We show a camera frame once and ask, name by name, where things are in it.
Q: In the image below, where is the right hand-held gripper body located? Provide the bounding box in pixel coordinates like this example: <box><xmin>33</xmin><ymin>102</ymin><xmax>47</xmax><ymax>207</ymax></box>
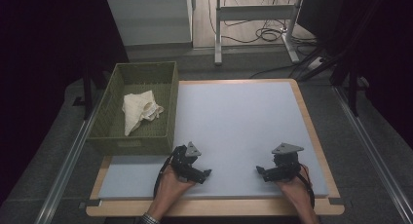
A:
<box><xmin>268</xmin><ymin>142</ymin><xmax>305</xmax><ymax>183</ymax></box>

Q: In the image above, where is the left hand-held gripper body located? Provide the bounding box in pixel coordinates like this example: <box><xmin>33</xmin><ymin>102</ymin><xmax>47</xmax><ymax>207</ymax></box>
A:
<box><xmin>170</xmin><ymin>141</ymin><xmax>207</xmax><ymax>183</ymax></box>

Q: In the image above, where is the green woven basket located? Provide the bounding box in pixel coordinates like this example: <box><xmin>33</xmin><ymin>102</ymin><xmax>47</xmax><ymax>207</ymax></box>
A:
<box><xmin>87</xmin><ymin>60</ymin><xmax>180</xmax><ymax>157</ymax></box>

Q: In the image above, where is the cream printed cloth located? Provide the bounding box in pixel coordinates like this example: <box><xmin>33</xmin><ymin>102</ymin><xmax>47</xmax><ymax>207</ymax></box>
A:
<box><xmin>121</xmin><ymin>90</ymin><xmax>166</xmax><ymax>137</ymax></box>

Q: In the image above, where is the person's right hand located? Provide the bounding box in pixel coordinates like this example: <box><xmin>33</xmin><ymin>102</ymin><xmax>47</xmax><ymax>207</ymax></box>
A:
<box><xmin>276</xmin><ymin>165</ymin><xmax>314</xmax><ymax>205</ymax></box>

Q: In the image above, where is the person's left hand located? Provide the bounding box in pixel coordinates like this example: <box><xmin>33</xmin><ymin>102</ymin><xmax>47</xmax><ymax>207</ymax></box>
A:
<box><xmin>155</xmin><ymin>165</ymin><xmax>197</xmax><ymax>208</ymax></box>

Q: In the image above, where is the black metal stand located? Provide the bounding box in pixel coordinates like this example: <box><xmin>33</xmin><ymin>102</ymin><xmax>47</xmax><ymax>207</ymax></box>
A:
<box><xmin>72</xmin><ymin>63</ymin><xmax>109</xmax><ymax>122</ymax></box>
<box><xmin>297</xmin><ymin>0</ymin><xmax>385</xmax><ymax>118</ymax></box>

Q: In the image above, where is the white power strip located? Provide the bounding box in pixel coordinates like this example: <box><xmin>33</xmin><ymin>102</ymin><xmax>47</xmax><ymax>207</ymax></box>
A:
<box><xmin>306</xmin><ymin>56</ymin><xmax>326</xmax><ymax>71</ymax></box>

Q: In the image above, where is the grey cabinet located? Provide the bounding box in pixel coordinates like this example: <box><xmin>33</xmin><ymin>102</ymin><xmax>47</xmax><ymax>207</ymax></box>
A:
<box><xmin>106</xmin><ymin>0</ymin><xmax>194</xmax><ymax>48</ymax></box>

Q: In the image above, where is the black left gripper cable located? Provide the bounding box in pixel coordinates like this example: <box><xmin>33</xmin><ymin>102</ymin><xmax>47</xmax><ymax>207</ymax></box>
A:
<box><xmin>153</xmin><ymin>147</ymin><xmax>179</xmax><ymax>199</ymax></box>

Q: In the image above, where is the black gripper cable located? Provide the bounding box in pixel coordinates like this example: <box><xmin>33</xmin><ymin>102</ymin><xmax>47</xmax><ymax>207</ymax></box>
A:
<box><xmin>296</xmin><ymin>163</ymin><xmax>317</xmax><ymax>209</ymax></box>
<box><xmin>153</xmin><ymin>147</ymin><xmax>179</xmax><ymax>199</ymax></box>

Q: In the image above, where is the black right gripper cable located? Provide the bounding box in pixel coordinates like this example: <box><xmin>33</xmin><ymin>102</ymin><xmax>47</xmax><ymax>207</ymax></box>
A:
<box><xmin>296</xmin><ymin>163</ymin><xmax>317</xmax><ymax>209</ymax></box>

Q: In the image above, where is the metal floor rail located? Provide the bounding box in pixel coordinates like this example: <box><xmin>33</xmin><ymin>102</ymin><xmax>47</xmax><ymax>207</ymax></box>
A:
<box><xmin>333</xmin><ymin>85</ymin><xmax>413</xmax><ymax>224</ymax></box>
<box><xmin>33</xmin><ymin>96</ymin><xmax>105</xmax><ymax>224</ymax></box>

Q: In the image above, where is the black floor cable bundle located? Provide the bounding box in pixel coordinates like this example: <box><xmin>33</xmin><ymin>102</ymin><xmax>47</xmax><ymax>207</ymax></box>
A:
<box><xmin>207</xmin><ymin>0</ymin><xmax>319</xmax><ymax>46</ymax></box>

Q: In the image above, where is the white metal desk frame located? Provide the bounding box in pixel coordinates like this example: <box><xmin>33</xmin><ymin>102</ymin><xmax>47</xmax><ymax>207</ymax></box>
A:
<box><xmin>213</xmin><ymin>0</ymin><xmax>307</xmax><ymax>67</ymax></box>

